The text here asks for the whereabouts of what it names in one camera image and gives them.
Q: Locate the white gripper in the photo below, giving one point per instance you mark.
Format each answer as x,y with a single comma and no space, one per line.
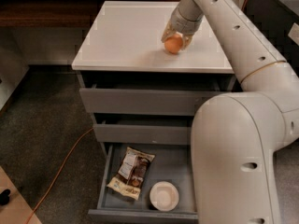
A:
186,24

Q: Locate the orange fruit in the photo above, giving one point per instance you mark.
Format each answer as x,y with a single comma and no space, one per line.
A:
173,44

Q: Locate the grey bottom drawer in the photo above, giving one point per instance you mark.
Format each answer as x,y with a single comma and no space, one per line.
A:
172,163

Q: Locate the grey drawer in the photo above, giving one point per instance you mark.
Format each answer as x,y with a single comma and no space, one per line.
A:
172,163
144,102
142,129

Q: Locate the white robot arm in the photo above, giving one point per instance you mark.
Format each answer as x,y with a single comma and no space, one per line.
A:
235,135

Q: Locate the grey top drawer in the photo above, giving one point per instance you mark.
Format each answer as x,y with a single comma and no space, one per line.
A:
144,102

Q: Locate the grey drawer cabinet white top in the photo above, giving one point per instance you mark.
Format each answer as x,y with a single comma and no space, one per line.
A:
123,50

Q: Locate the grey middle drawer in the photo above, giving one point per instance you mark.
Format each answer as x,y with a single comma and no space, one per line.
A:
142,129

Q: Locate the black cabinet on right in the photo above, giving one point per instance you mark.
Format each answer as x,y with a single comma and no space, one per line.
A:
278,20

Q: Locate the brown snack bag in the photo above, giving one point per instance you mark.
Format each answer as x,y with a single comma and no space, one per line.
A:
129,179

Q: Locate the white bowl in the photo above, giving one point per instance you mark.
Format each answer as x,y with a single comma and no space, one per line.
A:
164,196

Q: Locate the dark wooden shelf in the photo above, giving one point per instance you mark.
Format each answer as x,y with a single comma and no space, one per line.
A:
52,13

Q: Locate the black knob on wood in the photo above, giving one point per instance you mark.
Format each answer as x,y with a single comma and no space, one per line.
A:
4,197

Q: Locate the light wooden board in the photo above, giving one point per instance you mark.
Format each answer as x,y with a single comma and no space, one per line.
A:
17,210

